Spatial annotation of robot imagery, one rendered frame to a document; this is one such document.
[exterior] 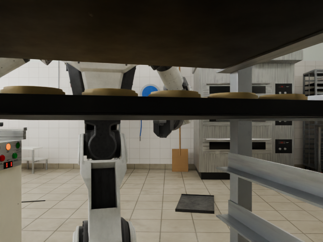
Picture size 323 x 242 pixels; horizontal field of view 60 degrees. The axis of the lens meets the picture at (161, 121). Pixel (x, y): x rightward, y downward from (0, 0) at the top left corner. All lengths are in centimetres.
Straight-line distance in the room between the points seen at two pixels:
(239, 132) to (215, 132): 400
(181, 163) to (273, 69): 226
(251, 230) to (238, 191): 7
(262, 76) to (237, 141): 424
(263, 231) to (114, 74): 74
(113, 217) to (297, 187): 68
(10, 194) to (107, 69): 99
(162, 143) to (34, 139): 254
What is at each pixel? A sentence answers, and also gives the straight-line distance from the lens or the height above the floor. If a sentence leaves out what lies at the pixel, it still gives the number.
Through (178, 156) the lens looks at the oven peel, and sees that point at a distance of 525.
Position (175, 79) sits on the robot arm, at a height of 112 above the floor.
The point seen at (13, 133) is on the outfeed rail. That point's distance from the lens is 178.
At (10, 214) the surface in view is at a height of 44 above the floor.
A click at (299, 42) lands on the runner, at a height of 104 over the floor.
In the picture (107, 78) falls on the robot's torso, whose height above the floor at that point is 110.
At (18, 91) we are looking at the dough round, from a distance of 24.
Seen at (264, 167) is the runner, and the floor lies 88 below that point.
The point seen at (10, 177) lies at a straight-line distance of 173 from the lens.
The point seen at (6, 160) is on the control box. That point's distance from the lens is 164.
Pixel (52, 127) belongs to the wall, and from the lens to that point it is 593.
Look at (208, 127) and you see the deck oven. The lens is 451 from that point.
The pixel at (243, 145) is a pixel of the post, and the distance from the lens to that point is 53.
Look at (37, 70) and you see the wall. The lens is 613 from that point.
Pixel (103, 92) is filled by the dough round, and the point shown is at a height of 97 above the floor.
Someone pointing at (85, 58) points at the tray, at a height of 104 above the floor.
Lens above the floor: 95
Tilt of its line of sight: level
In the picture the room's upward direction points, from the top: straight up
